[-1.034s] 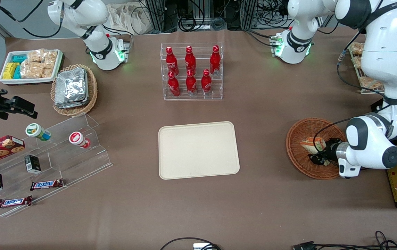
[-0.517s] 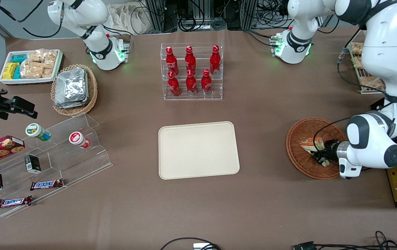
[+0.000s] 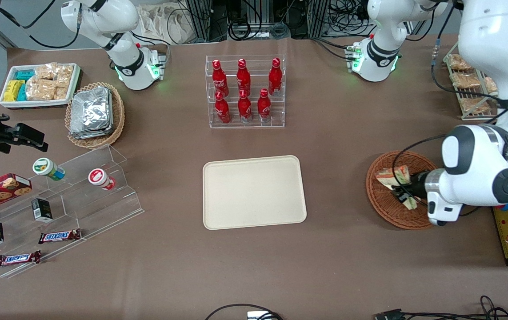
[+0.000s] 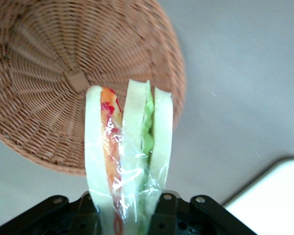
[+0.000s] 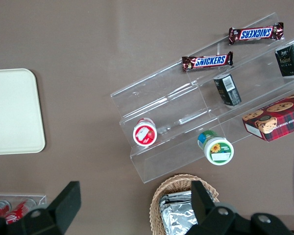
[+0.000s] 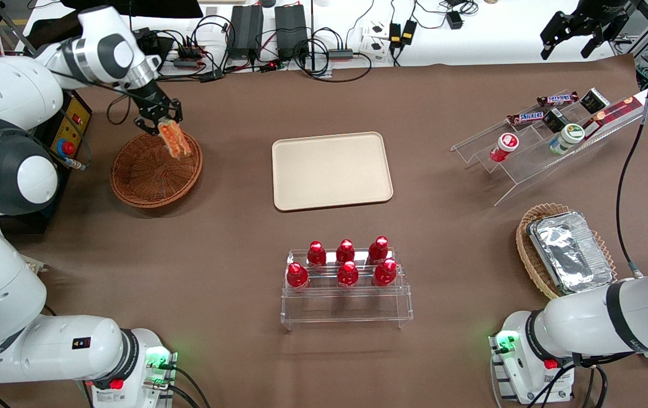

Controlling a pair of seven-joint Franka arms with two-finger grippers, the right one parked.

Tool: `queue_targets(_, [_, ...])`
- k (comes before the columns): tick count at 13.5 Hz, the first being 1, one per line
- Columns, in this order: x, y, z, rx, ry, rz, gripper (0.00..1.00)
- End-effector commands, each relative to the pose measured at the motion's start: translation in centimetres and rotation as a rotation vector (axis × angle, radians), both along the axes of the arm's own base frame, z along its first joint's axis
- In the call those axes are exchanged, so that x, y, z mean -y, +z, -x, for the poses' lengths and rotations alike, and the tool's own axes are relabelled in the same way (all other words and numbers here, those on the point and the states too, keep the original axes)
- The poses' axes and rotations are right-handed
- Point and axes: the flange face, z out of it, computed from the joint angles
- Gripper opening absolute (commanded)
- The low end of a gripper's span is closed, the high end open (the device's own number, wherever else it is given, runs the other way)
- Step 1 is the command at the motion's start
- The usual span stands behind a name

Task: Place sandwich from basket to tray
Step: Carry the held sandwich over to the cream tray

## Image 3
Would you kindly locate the cream rectangular tray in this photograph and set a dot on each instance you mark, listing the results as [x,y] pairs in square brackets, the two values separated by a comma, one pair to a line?
[254,193]

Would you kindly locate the round brown wicker basket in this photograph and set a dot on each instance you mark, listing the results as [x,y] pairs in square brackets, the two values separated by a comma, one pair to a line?
[380,200]

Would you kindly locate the red cola bottle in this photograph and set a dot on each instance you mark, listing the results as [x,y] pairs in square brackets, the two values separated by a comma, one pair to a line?
[220,80]
[245,109]
[222,111]
[275,79]
[243,79]
[264,108]

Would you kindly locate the triangle sandwich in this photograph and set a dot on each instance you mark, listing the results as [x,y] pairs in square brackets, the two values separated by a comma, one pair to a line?
[391,177]

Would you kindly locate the oval tan wicker basket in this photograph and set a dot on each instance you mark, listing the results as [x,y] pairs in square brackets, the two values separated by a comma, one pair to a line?
[119,115]

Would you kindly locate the white snack tray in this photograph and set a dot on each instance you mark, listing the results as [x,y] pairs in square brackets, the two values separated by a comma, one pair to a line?
[74,89]

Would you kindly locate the clear bag rice crackers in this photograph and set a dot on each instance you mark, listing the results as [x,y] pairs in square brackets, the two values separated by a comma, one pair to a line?
[65,73]
[46,71]
[40,90]
[61,91]

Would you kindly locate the red lid yogurt cup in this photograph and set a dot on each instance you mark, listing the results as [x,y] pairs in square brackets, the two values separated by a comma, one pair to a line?
[98,177]

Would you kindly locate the beige cloth bag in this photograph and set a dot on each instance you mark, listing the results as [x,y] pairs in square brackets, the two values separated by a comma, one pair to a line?
[165,24]

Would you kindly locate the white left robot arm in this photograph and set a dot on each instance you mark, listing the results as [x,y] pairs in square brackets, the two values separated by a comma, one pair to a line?
[480,164]

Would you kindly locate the yellow snack pack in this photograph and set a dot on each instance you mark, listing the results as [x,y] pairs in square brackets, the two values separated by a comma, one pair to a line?
[13,90]

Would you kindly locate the teal snack pack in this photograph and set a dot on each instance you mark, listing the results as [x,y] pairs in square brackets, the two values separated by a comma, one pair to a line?
[22,92]
[25,74]

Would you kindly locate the green lid yogurt cup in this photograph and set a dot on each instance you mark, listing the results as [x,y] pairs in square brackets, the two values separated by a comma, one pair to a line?
[45,167]

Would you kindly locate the red emergency stop button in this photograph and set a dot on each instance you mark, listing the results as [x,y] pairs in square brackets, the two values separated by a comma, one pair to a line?
[502,206]

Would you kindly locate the clear acrylic stepped stand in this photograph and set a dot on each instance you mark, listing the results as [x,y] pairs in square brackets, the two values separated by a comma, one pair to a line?
[102,209]

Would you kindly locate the clear acrylic bottle rack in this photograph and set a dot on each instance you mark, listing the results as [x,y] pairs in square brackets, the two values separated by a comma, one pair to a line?
[276,111]

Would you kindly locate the stack of silver foil packs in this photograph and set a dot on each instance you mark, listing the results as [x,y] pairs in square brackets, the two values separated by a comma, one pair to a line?
[91,113]

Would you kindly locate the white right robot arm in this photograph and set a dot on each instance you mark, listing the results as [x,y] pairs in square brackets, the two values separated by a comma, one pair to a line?
[120,40]

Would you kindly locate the snickers bar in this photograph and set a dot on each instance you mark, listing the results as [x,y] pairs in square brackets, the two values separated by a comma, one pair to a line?
[59,236]
[17,258]

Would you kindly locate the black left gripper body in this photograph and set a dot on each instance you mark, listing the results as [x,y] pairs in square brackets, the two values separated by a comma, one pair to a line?
[416,183]

